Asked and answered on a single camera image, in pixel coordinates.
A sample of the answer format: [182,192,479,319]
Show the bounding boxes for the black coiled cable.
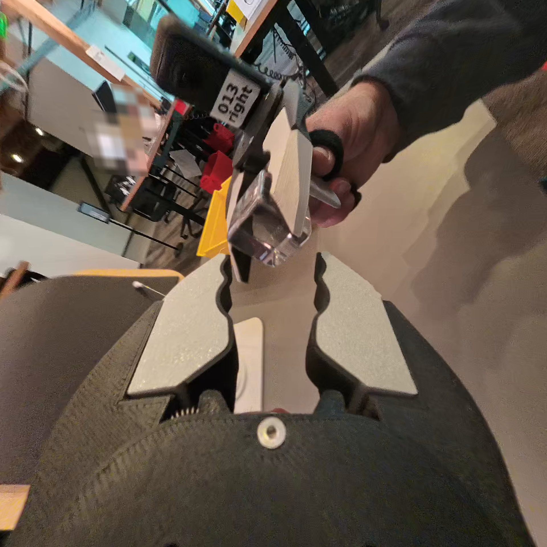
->
[252,60,309,83]

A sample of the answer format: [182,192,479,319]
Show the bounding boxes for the clear acrylic block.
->
[226,171,313,268]

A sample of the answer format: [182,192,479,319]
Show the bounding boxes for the dark smartphone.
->
[77,202,111,224]

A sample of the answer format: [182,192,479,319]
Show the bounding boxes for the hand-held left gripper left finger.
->
[127,254,238,413]

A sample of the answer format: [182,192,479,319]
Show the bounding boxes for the red plastic bin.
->
[203,123,236,154]
[199,150,233,193]

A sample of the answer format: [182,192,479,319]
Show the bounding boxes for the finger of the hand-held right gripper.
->
[225,170,258,283]
[262,107,315,238]

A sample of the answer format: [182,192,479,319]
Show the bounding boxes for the yellow plastic bin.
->
[197,175,233,259]

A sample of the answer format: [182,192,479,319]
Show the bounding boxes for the wooden block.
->
[0,484,30,531]

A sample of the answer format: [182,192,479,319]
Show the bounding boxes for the black-legged wooden table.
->
[233,0,340,100]

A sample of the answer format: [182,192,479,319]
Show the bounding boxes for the teal-topped wooden table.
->
[0,0,176,107]

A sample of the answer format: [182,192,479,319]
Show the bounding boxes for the white paper sheet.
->
[169,149,202,179]

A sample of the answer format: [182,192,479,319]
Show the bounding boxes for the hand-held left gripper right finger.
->
[306,252,418,413]

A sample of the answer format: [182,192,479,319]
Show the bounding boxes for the wood-edged dark board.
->
[0,269,184,475]

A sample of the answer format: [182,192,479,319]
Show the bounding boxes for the person's right forearm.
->
[350,0,547,163]

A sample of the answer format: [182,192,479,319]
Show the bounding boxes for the person's right hand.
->
[305,79,401,229]

